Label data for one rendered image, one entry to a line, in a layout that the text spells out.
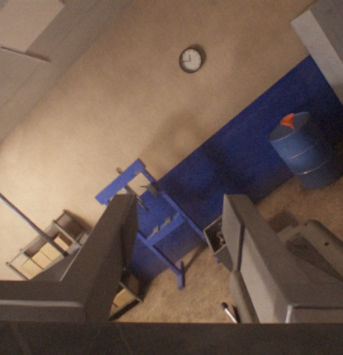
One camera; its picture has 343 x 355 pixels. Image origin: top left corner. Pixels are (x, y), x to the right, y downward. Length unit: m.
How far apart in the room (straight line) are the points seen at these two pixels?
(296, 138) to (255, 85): 1.03
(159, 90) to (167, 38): 0.67
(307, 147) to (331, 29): 1.37
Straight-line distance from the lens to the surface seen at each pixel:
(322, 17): 3.76
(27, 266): 4.90
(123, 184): 3.49
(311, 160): 3.55
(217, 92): 3.80
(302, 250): 1.14
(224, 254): 2.95
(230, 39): 3.90
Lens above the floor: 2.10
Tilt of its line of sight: 13 degrees down
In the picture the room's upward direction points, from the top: 42 degrees counter-clockwise
